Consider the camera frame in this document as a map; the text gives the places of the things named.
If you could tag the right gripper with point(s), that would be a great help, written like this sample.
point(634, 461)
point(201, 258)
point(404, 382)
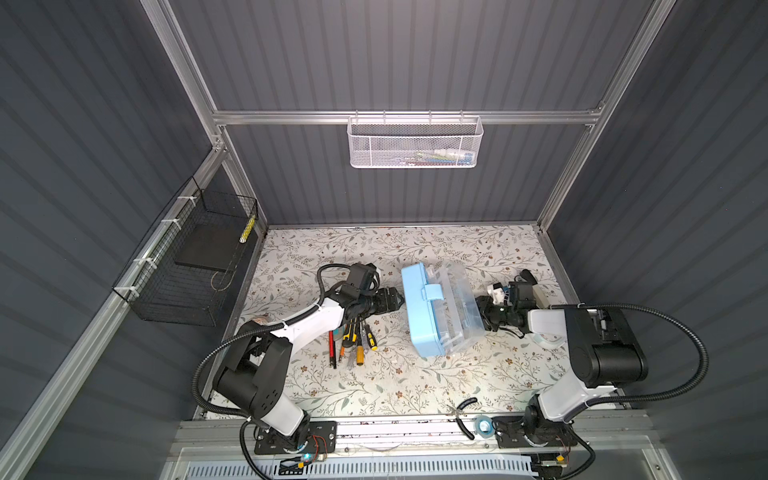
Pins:
point(484, 307)

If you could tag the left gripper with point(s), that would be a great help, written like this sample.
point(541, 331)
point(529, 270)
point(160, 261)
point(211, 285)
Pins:
point(384, 306)

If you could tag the red handled hex key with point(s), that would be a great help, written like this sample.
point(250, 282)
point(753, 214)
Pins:
point(332, 349)

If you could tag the light blue plastic toolbox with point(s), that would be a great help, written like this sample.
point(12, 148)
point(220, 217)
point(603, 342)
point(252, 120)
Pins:
point(443, 316)

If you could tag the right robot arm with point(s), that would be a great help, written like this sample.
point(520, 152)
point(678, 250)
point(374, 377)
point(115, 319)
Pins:
point(603, 352)

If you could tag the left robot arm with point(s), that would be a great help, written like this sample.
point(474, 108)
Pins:
point(254, 368)

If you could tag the yellow black screwdriver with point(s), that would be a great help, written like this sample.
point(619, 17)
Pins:
point(370, 337)

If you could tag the yellow marker in basket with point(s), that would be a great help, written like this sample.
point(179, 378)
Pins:
point(246, 232)

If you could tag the blue tape roll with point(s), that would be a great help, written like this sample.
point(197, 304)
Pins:
point(484, 426)

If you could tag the black foam pad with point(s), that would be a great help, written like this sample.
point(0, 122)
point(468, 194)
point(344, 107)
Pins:
point(209, 247)

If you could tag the markers in white basket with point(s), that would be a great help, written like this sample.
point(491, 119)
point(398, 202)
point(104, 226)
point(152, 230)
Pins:
point(440, 157)

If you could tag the white perforated vent strip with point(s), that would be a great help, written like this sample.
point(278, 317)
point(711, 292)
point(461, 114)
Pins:
point(458, 466)

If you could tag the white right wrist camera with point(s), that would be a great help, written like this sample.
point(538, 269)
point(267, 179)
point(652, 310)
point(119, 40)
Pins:
point(499, 294)

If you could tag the orange handled screwdriver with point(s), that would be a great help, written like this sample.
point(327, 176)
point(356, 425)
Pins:
point(360, 355)

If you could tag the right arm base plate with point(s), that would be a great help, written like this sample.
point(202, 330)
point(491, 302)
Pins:
point(512, 431)

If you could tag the white wire mesh basket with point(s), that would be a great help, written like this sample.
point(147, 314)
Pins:
point(375, 141)

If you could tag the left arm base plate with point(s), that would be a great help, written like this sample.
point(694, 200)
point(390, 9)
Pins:
point(310, 437)

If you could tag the black wire basket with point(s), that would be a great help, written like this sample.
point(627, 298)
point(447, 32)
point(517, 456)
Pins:
point(186, 269)

